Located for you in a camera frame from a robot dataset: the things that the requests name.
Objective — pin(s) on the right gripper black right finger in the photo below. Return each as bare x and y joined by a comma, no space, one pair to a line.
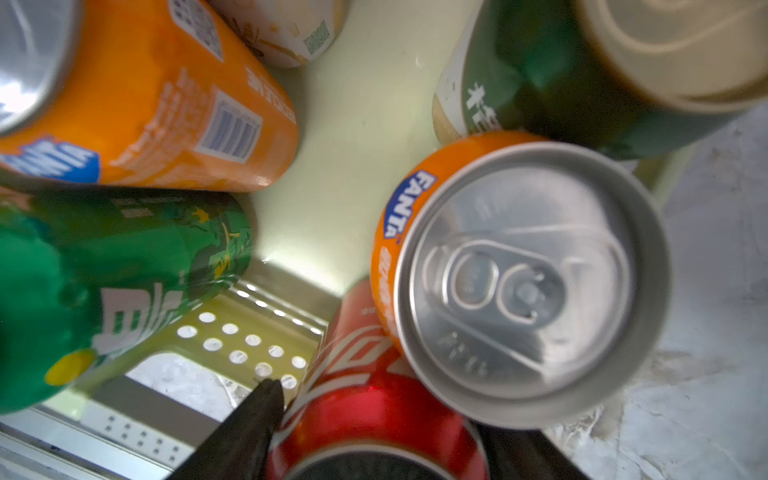
525,454

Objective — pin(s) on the green herbal tea can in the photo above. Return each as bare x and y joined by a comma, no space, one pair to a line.
630,79
284,33

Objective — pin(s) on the orange fanta can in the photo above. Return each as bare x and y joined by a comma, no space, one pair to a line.
157,94
525,280

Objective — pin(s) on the green Sprite can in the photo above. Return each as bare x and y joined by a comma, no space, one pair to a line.
87,275

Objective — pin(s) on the light green perforated plastic basket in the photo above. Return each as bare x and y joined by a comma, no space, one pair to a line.
365,121

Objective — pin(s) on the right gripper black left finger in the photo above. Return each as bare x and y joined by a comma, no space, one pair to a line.
237,449

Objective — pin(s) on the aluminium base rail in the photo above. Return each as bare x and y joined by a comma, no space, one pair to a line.
140,425

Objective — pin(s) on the red cola can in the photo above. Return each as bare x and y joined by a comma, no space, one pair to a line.
362,413

